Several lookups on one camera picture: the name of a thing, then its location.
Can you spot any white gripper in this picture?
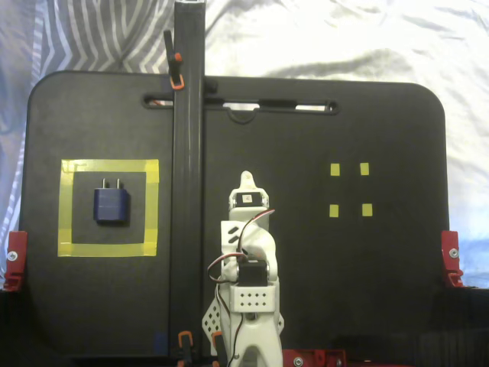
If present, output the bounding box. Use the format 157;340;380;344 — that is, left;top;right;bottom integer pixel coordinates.
228;171;273;223

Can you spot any blue white charger block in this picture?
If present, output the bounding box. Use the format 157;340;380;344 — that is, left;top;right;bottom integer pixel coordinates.
93;178;131;226

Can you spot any long black bar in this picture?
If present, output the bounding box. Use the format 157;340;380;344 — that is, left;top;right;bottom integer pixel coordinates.
169;0;207;360

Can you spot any yellow tape square outline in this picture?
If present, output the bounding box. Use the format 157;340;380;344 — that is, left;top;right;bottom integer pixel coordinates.
57;158;160;258

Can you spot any orange black spring clamp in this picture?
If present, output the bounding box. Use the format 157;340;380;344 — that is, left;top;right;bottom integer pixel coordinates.
177;330;194;364
211;330;225;364
163;29;186;91

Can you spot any white bed sheet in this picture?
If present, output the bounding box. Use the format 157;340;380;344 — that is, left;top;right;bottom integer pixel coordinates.
204;0;489;287

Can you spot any grey striped fabric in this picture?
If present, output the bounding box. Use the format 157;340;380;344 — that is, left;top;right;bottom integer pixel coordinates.
0;0;180;245

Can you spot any red table clamp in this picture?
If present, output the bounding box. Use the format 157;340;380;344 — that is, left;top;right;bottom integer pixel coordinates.
440;230;465;288
3;230;29;292

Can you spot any black corrugated backdrop board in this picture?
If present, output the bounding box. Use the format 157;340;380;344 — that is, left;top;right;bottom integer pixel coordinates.
0;285;489;367

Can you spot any red black white servo cable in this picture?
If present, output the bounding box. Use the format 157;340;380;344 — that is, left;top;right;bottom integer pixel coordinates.
206;255;246;364
238;208;277;258

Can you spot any red mast base bracket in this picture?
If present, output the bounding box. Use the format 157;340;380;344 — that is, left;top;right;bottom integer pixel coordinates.
282;347;348;367

